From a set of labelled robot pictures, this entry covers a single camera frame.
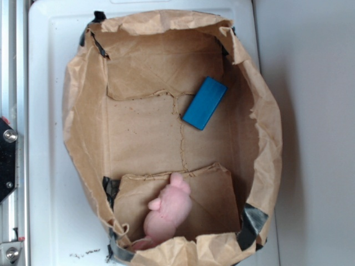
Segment pink plush toy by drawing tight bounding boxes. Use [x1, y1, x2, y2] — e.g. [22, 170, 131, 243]
[133, 172, 192, 250]

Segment white plastic tray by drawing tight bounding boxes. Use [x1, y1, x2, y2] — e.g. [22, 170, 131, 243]
[27, 0, 281, 266]

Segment aluminium frame rail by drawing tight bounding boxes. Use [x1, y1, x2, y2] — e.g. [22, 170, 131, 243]
[1, 1, 31, 265]

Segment blue rectangular block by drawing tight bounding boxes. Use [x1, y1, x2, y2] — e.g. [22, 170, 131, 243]
[182, 76, 227, 130]

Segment black mounting plate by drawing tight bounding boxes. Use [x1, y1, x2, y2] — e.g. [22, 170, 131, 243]
[0, 117, 18, 203]

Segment brown paper bag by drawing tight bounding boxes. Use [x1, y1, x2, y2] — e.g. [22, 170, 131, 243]
[63, 10, 282, 265]

